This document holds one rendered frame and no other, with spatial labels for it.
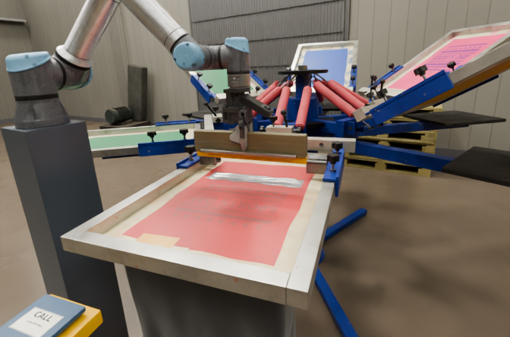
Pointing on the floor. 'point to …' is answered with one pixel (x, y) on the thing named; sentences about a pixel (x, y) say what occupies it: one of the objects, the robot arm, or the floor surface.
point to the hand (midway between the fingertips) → (248, 146)
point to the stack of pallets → (424, 144)
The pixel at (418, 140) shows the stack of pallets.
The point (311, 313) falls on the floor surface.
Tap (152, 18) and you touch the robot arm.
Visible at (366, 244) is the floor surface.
